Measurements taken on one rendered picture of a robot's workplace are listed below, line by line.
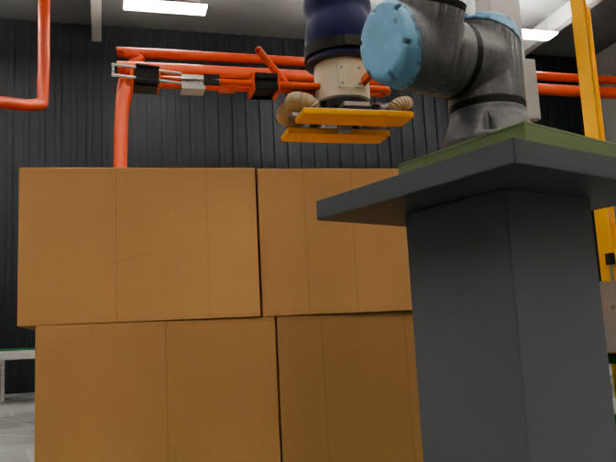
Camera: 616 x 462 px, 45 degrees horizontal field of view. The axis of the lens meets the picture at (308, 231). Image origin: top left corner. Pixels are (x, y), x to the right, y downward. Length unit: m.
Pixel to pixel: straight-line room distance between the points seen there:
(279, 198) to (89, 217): 0.50
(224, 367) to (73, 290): 0.42
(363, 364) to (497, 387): 0.74
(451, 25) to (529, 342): 0.57
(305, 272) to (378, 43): 0.78
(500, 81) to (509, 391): 0.58
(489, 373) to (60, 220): 1.14
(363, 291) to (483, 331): 0.73
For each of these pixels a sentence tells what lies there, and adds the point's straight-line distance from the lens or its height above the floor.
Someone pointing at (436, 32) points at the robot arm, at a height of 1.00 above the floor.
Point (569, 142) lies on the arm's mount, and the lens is 1.39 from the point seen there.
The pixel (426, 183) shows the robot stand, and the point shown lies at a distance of 1.25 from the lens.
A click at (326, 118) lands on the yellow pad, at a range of 2.17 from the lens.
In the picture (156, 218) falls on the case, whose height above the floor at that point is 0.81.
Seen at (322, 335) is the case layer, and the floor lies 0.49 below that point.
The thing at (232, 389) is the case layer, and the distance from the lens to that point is 1.93.
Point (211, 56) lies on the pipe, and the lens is 10.84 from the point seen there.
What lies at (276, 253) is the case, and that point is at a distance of 1.96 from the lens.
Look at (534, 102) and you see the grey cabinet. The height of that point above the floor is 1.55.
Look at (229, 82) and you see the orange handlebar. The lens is 2.22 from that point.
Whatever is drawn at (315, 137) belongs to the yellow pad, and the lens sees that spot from 2.35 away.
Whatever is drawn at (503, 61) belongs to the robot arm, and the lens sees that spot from 1.49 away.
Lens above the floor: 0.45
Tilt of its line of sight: 9 degrees up
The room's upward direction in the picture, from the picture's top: 3 degrees counter-clockwise
